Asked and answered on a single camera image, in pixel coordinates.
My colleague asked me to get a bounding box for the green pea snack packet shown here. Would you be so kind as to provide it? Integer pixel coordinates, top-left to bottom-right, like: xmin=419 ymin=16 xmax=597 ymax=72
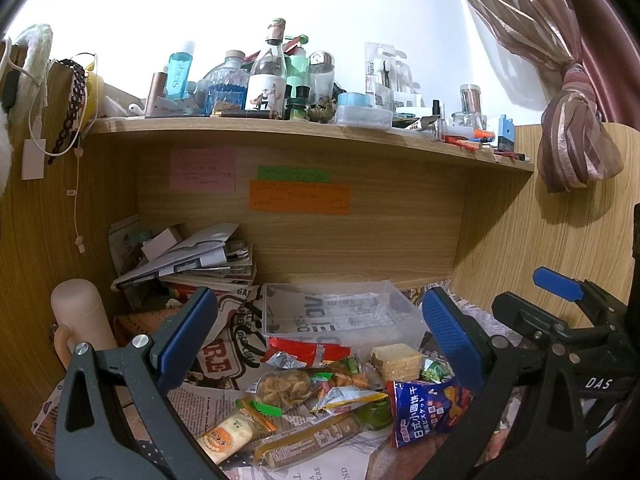
xmin=420 ymin=356 xmax=454 ymax=384

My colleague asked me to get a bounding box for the blue Japanese biscuit packet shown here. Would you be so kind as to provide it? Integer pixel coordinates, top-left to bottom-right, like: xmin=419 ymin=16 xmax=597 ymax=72
xmin=386 ymin=377 xmax=473 ymax=448

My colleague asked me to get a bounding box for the sponge cake clear packet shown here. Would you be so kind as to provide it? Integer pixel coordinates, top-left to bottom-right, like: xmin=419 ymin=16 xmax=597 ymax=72
xmin=370 ymin=344 xmax=423 ymax=382

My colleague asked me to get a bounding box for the red snack packet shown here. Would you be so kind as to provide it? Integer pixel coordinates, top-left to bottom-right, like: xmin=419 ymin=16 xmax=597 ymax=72
xmin=262 ymin=338 xmax=352 ymax=370

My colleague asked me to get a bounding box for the long gold wafer packet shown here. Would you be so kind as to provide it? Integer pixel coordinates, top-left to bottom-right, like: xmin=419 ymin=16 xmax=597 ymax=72
xmin=253 ymin=413 xmax=363 ymax=470

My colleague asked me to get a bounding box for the round cracker orange packet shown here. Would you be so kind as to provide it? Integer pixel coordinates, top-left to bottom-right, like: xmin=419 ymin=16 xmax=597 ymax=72
xmin=196 ymin=403 xmax=277 ymax=465

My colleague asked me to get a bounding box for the stack of papers and booklets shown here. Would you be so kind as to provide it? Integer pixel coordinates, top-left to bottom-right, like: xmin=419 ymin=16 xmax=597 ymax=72
xmin=111 ymin=222 xmax=257 ymax=292

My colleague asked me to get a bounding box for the banana chips clear bag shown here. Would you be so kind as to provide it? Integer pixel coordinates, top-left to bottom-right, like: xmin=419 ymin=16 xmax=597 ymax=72
xmin=250 ymin=370 xmax=331 ymax=412

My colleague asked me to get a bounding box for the clear plastic storage bin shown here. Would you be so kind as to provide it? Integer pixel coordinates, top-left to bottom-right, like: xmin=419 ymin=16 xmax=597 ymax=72
xmin=262 ymin=281 xmax=426 ymax=354

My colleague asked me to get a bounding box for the green jelly cup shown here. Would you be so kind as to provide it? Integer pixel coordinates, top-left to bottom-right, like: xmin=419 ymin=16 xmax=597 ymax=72
xmin=355 ymin=396 xmax=393 ymax=430

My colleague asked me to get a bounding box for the mixed nuts clear packet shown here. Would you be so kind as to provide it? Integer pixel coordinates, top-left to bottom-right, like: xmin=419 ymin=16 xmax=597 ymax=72
xmin=321 ymin=356 xmax=383 ymax=390

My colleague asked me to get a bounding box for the silver yellow snack packet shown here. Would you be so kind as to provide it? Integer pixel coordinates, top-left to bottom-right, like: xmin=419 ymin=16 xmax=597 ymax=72
xmin=310 ymin=386 xmax=387 ymax=415

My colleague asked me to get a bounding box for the pink sticky note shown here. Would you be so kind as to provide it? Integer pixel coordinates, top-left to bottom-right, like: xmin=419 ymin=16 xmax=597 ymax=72
xmin=169 ymin=146 xmax=236 ymax=193

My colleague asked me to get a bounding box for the orange sticky note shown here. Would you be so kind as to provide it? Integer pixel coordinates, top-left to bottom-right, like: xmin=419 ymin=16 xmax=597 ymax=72
xmin=248 ymin=180 xmax=352 ymax=216

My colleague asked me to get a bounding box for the green sticky note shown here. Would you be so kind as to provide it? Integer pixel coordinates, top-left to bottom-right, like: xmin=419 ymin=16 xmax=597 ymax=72
xmin=256 ymin=165 xmax=331 ymax=183

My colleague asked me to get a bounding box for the clear lidded plastic box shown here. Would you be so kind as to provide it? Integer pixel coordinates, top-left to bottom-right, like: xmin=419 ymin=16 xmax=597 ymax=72
xmin=334 ymin=92 xmax=393 ymax=130

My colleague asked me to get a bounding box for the pink striped curtain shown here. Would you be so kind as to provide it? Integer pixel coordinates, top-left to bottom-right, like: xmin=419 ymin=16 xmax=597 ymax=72
xmin=468 ymin=0 xmax=624 ymax=193

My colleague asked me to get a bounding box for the blue liquid glass bottle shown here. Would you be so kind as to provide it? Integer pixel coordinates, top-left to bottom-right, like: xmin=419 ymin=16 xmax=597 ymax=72
xmin=198 ymin=50 xmax=250 ymax=116

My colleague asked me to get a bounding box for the tall illustrated glass bottle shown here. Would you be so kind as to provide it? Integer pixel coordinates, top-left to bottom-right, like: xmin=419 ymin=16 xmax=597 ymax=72
xmin=245 ymin=18 xmax=286 ymax=115

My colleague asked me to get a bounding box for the light blue spray bottle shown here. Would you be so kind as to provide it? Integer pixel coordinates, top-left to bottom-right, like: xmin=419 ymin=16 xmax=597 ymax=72
xmin=165 ymin=41 xmax=195 ymax=100

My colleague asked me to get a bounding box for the mint green bottle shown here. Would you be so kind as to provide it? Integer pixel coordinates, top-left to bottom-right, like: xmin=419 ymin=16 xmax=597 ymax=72
xmin=284 ymin=35 xmax=309 ymax=98

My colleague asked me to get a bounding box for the white charger with cable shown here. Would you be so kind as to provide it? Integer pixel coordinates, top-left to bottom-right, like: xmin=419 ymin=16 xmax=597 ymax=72
xmin=21 ymin=52 xmax=100 ymax=181

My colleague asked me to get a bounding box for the black chain strap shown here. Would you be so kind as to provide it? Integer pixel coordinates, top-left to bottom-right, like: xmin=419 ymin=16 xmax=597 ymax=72
xmin=46 ymin=57 xmax=89 ymax=166

